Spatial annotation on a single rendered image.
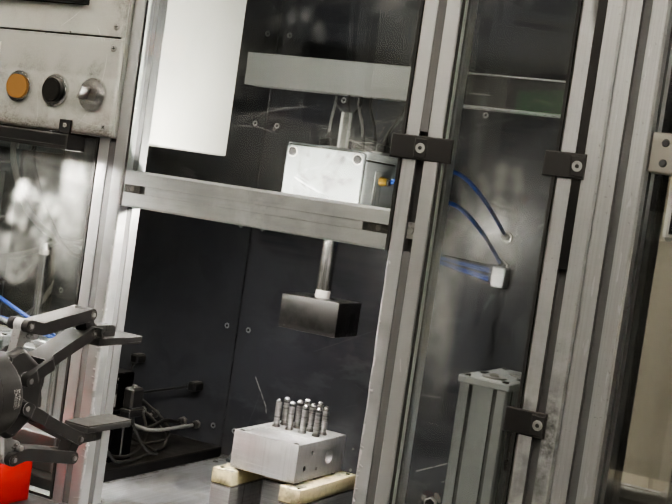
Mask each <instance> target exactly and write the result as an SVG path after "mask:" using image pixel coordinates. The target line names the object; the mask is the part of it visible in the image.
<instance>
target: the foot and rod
mask: <svg viewBox="0 0 672 504"><path fill-rule="evenodd" d="M337 245H338V242H335V241H329V240H323V243H322V250H321V257H320V264H319V271H318V278H317V285H316V292H315V294H312V293H307V292H297V293H283V296H282V303H281V310H280V317H279V324H278V326H279V327H284V328H288V329H293V330H298V331H303V332H308V333H312V334H317V335H322V336H327V337H332V338H341V337H353V336H357V329H358V322H359V316H360V309H361V303H359V302H354V301H349V300H344V299H338V298H333V297H330V294H331V287H332V280H333V273H334V266H335V259H336V252H337Z"/></svg>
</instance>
